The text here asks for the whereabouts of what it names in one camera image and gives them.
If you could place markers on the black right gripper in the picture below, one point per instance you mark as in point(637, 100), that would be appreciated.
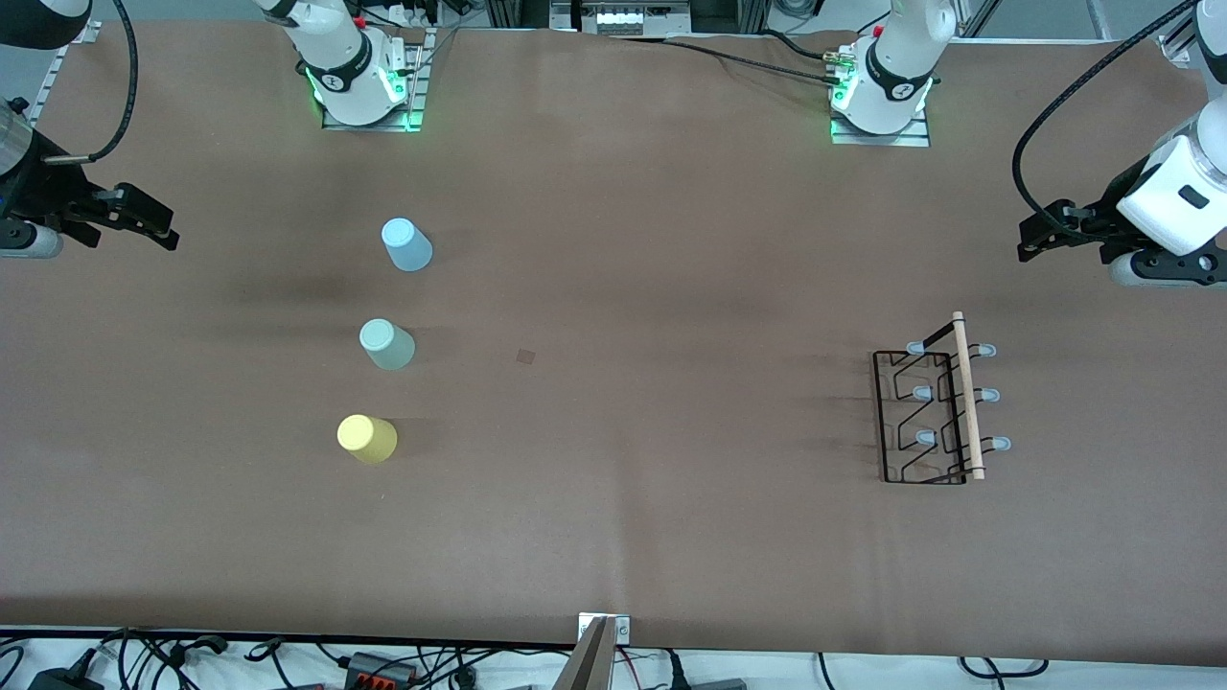
point(40, 191)

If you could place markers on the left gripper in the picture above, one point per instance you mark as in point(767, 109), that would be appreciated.
point(1104, 216)

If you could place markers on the pale green plastic cup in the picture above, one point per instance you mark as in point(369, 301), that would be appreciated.
point(388, 346)

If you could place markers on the yellow plastic cup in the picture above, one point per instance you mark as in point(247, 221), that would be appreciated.
point(367, 439)

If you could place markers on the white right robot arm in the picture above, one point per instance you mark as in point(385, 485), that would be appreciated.
point(335, 57)

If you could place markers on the light blue plastic cup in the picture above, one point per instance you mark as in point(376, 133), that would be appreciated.
point(408, 245)

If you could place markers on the aluminium profile bar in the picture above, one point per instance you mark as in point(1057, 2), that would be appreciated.
point(1189, 34)

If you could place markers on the white power strip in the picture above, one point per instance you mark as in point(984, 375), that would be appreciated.
point(412, 11)

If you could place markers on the black power adapter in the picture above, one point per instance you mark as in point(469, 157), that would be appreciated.
point(62, 678)

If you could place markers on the silver socket strip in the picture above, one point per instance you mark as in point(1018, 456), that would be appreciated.
point(623, 17)

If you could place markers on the brown table cover sheet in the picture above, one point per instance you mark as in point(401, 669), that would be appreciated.
point(671, 527)

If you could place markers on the black orange connector box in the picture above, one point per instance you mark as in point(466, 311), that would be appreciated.
point(379, 668)

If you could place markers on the black plug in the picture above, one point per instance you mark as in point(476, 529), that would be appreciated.
point(676, 671)

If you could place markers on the perforated aluminium rail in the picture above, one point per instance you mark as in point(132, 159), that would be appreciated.
point(48, 91)

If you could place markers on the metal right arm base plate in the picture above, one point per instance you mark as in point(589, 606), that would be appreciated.
point(414, 86)

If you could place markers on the small metal bracket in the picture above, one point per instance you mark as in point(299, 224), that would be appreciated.
point(621, 628)

